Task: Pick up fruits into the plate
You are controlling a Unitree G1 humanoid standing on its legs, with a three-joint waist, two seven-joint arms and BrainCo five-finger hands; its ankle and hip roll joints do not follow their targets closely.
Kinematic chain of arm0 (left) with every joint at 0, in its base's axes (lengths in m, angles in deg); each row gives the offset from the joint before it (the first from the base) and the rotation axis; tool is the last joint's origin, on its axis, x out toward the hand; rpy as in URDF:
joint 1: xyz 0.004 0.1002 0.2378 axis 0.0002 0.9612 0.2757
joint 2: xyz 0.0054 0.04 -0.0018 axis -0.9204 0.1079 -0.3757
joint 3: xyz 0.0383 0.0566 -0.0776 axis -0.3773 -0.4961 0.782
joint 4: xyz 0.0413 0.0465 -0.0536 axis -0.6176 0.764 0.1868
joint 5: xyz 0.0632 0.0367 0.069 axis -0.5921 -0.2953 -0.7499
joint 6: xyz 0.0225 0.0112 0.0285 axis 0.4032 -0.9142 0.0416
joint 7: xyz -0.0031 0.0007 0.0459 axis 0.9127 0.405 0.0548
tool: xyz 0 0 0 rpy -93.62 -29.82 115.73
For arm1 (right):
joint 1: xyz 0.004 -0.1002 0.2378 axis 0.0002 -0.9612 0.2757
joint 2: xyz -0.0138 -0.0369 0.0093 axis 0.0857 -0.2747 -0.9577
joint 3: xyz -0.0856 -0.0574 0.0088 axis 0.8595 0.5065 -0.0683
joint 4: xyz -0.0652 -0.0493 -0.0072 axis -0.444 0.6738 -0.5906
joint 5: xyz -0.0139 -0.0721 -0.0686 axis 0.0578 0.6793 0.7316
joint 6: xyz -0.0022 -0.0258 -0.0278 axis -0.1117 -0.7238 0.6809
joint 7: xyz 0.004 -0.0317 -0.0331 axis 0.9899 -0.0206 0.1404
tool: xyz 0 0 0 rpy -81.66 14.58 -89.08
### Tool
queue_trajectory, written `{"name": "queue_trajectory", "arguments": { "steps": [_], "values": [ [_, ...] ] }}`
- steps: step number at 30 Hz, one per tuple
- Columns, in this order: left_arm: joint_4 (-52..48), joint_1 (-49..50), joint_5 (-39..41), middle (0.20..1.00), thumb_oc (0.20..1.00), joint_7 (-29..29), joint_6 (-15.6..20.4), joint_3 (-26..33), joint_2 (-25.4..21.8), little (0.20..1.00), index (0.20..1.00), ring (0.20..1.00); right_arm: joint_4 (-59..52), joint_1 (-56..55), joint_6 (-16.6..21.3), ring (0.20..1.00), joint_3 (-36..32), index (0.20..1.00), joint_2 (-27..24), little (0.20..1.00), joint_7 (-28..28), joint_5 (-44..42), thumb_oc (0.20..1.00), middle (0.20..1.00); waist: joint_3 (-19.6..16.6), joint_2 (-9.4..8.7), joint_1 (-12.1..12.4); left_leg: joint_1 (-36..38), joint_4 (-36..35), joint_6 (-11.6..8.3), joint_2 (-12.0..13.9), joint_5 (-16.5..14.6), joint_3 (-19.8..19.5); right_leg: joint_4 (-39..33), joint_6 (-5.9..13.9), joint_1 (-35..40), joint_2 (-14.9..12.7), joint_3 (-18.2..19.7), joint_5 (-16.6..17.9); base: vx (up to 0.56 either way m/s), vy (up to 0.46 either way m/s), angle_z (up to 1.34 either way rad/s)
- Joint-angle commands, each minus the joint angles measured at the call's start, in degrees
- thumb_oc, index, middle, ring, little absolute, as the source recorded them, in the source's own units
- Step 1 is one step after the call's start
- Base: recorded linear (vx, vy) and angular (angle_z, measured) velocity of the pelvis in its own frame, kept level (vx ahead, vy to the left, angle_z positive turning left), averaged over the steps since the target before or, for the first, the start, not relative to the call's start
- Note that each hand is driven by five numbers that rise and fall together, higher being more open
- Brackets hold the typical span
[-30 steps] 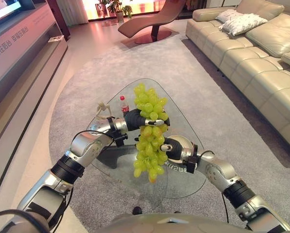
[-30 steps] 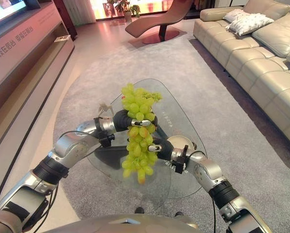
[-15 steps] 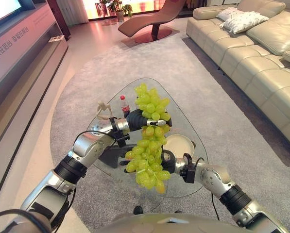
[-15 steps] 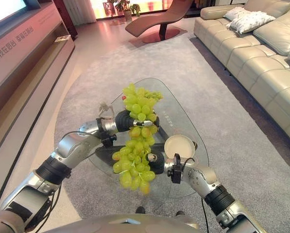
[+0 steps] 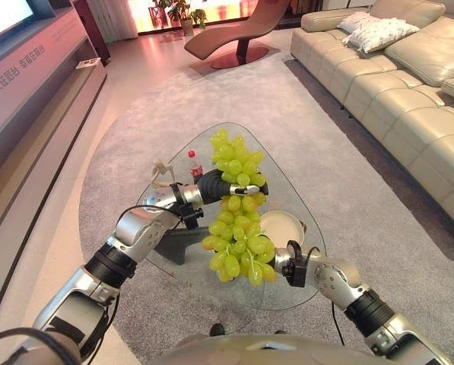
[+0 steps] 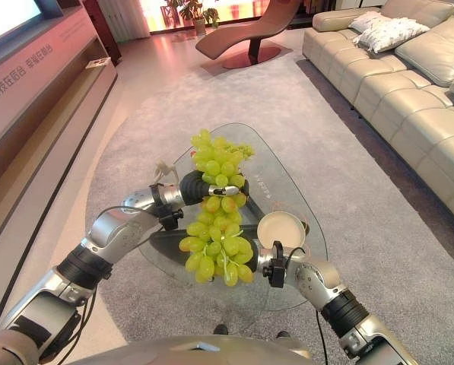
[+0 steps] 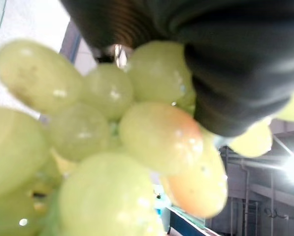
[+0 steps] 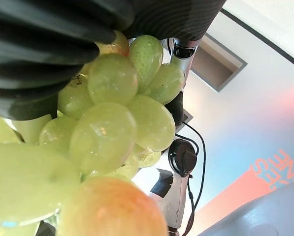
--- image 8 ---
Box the right robot hand black cloth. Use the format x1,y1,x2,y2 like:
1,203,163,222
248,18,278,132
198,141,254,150
0,0,227,126

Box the green grape bunch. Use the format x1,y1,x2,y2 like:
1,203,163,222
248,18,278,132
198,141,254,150
0,34,186,236

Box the yellow red fruit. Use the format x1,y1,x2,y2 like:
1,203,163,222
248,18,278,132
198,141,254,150
95,30,131,58

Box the orange yellow peach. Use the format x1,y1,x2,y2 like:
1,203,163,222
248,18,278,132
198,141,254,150
57,177,168,236

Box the silver robot limb black joint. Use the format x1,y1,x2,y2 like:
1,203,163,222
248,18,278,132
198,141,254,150
149,138,199,236

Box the orange lettered sign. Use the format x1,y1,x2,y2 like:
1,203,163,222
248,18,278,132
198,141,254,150
193,147,294,222

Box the grey recessed frame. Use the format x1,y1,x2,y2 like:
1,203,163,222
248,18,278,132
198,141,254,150
190,33,248,93

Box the black cable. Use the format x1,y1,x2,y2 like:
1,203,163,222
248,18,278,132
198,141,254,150
175,119,207,236

